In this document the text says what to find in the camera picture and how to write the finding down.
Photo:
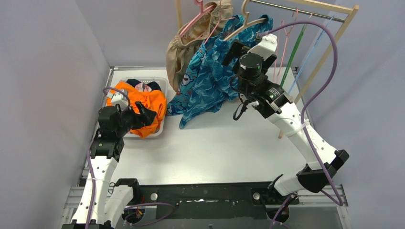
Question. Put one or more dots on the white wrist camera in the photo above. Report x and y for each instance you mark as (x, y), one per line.
(266, 46)
(118, 98)

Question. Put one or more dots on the wooden hanger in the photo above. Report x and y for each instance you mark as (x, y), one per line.
(247, 23)

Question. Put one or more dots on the light blue shark shorts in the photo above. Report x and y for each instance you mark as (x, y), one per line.
(178, 104)

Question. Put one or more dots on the pink shark print shorts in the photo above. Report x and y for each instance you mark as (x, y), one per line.
(141, 87)

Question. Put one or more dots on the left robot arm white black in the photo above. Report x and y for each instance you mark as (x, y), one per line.
(96, 209)

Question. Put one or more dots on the light blue wire hanger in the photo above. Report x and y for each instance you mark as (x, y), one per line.
(300, 70)

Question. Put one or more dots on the thin pink hanger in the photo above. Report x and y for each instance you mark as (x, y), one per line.
(225, 12)

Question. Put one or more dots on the navy blue shorts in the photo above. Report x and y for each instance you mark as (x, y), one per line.
(153, 84)

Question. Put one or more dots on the dark blue whale shorts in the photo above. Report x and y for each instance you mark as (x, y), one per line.
(212, 88)

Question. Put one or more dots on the pink plastic hanger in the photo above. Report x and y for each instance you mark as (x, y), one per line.
(202, 11)

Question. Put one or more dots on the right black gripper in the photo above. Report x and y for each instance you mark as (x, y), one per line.
(234, 51)

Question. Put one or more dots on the green plastic hanger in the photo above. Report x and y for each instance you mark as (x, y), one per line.
(293, 53)

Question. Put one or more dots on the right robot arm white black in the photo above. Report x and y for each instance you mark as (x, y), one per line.
(276, 106)

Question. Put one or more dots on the white perforated plastic basket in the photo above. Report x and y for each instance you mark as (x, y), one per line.
(158, 94)

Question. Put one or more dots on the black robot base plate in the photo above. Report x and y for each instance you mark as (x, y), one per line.
(213, 201)

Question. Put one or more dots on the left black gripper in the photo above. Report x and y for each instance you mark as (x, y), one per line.
(139, 114)

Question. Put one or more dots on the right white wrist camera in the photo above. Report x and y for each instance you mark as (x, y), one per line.
(266, 46)

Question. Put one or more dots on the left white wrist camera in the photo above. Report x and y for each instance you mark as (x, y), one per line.
(118, 98)

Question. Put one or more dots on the beige shorts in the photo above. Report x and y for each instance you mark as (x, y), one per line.
(181, 49)

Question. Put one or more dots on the orange shorts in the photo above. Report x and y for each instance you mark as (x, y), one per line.
(142, 101)

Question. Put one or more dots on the pink wire hanger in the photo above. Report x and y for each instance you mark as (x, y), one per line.
(280, 52)

